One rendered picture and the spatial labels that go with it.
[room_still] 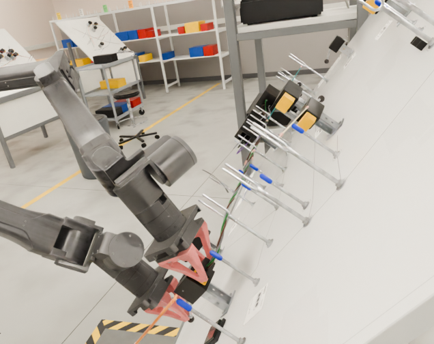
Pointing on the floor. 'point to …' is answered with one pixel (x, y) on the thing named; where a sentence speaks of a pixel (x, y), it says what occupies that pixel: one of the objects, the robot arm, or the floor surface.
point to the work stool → (132, 117)
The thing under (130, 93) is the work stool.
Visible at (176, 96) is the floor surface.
